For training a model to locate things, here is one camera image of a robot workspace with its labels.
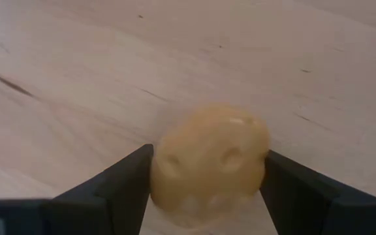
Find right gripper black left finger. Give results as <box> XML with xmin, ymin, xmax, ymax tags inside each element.
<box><xmin>42</xmin><ymin>143</ymin><xmax>155</xmax><ymax>235</ymax></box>

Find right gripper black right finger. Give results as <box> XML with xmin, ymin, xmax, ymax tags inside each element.
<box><xmin>258</xmin><ymin>149</ymin><xmax>376</xmax><ymax>235</ymax></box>

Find tan toy potato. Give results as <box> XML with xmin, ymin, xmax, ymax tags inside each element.
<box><xmin>149</xmin><ymin>102</ymin><xmax>271</xmax><ymax>228</ymax></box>

